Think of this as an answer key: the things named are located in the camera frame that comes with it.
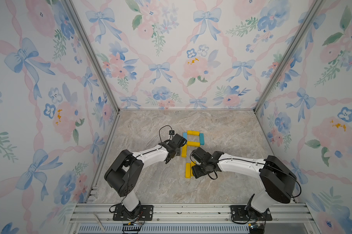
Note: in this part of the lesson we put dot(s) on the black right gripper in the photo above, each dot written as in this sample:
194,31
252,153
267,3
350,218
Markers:
195,172

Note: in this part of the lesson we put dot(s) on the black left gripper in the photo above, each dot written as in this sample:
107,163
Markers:
178,152

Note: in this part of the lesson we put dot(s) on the teal block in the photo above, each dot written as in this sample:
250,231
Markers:
201,139

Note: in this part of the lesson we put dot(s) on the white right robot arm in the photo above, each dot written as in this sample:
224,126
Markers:
278,180

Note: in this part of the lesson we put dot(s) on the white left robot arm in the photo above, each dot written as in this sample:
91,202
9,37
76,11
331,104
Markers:
124,172

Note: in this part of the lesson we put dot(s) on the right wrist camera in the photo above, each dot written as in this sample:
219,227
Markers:
200,155

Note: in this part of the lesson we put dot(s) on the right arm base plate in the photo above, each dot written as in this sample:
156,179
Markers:
242,214

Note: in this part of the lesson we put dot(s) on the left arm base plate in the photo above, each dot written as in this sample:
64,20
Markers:
141,213

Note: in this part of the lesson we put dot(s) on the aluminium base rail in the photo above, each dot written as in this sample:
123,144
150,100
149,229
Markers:
294,218

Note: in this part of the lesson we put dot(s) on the aluminium left corner post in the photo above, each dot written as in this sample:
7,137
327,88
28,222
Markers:
76,22

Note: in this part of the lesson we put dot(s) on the aluminium corner post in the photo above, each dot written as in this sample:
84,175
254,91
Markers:
76,22
293,46

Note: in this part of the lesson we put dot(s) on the aluminium right corner post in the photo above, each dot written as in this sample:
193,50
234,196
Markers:
293,46

